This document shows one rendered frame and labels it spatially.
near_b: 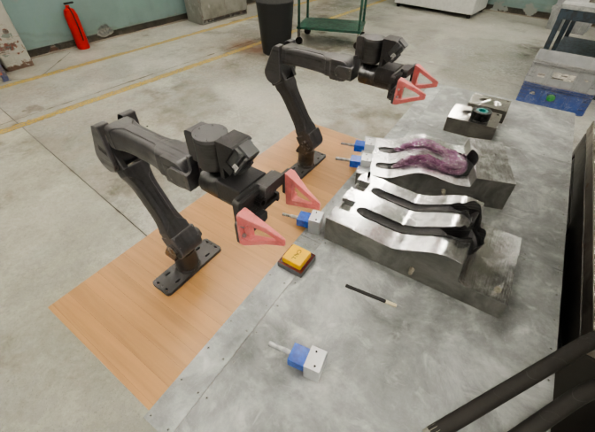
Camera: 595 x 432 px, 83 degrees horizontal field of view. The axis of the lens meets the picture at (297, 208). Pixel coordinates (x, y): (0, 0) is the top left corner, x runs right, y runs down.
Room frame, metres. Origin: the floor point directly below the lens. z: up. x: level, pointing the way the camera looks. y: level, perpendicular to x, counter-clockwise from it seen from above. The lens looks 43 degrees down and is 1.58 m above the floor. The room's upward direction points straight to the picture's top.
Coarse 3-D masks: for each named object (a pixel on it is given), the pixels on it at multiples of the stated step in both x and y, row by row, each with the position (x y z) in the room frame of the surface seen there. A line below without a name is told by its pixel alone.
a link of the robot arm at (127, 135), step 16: (128, 112) 0.66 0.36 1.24; (96, 128) 0.60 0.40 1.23; (112, 128) 0.60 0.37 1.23; (128, 128) 0.60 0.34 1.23; (144, 128) 0.61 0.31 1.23; (96, 144) 0.62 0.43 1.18; (112, 144) 0.60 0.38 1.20; (128, 144) 0.58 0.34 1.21; (144, 144) 0.55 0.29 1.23; (160, 144) 0.55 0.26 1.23; (176, 144) 0.55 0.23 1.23; (112, 160) 0.60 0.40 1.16; (144, 160) 0.56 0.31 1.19; (160, 160) 0.51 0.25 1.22; (176, 160) 0.49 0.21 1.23
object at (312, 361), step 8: (272, 344) 0.35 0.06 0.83; (296, 344) 0.34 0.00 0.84; (288, 352) 0.33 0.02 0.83; (296, 352) 0.32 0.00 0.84; (304, 352) 0.32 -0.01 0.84; (312, 352) 0.32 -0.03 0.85; (320, 352) 0.32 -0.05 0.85; (288, 360) 0.31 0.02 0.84; (296, 360) 0.31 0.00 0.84; (304, 360) 0.31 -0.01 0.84; (312, 360) 0.30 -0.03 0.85; (320, 360) 0.30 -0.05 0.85; (304, 368) 0.29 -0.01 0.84; (312, 368) 0.28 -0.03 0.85; (320, 368) 0.28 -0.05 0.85; (304, 376) 0.29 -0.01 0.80; (312, 376) 0.28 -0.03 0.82; (320, 376) 0.28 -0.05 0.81
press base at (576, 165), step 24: (576, 168) 1.25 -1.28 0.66; (576, 192) 1.07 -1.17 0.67; (576, 216) 0.92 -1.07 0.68; (576, 240) 0.79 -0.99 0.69; (576, 264) 0.68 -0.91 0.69; (576, 288) 0.59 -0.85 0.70; (576, 312) 0.50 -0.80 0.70; (576, 336) 0.43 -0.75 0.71; (576, 360) 0.37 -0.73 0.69; (576, 384) 0.35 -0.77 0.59
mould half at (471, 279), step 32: (352, 192) 0.81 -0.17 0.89; (352, 224) 0.67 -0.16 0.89; (416, 224) 0.67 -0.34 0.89; (448, 224) 0.63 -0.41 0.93; (384, 256) 0.59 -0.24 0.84; (416, 256) 0.55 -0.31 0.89; (448, 256) 0.52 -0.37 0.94; (480, 256) 0.58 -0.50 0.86; (512, 256) 0.58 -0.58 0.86; (448, 288) 0.50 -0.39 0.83; (480, 288) 0.48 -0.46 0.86
